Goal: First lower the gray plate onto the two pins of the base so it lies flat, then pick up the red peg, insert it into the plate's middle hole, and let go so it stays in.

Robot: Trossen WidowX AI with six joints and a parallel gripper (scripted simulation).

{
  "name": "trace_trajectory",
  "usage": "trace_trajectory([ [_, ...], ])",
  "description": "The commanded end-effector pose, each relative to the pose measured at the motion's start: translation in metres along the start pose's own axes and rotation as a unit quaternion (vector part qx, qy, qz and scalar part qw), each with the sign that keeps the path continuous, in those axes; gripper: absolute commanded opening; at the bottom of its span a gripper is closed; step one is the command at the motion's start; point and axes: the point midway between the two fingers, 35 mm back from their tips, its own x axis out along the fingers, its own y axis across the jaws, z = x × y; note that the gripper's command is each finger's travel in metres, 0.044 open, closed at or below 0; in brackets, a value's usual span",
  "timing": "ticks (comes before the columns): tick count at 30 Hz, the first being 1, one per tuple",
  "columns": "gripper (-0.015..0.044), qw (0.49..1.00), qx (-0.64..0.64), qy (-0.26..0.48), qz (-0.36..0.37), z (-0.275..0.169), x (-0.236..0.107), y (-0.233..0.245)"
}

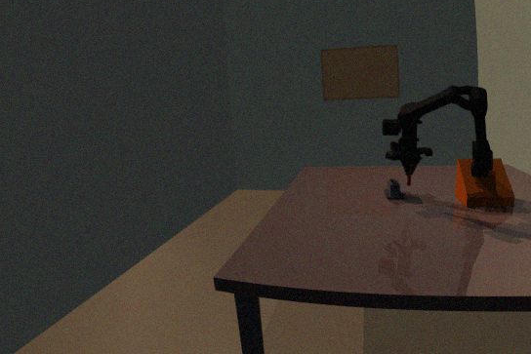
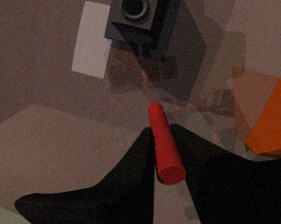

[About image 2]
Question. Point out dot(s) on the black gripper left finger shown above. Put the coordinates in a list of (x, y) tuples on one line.
[(124, 196)]

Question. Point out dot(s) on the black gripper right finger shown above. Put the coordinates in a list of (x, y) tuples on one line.
[(225, 188)]

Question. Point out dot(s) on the red peg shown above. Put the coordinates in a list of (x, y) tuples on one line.
[(169, 165)]

